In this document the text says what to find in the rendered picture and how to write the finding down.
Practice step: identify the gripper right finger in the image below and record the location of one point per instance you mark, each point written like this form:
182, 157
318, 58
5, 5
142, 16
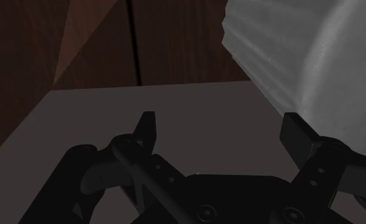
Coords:
322, 161

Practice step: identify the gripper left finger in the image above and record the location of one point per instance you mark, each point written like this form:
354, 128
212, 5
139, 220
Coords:
77, 173

